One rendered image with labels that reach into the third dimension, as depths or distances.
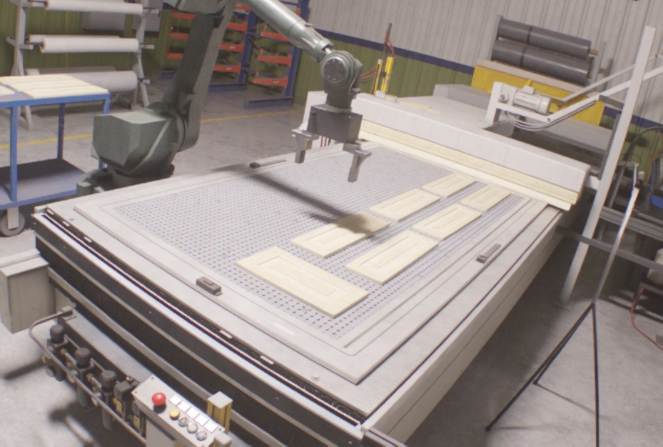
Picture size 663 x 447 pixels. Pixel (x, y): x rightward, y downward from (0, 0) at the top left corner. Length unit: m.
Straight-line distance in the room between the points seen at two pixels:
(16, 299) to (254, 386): 1.34
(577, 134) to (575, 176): 2.26
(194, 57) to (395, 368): 2.20
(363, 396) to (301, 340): 0.31
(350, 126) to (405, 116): 2.22
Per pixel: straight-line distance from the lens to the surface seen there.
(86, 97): 4.33
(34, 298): 2.82
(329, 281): 2.30
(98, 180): 3.67
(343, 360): 1.88
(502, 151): 4.50
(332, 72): 2.55
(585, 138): 6.62
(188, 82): 3.39
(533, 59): 8.00
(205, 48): 3.31
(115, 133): 3.29
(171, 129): 3.32
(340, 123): 2.61
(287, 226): 2.78
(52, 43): 7.12
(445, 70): 9.23
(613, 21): 8.66
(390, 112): 4.85
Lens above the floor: 1.97
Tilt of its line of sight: 19 degrees down
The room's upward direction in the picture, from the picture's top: 12 degrees clockwise
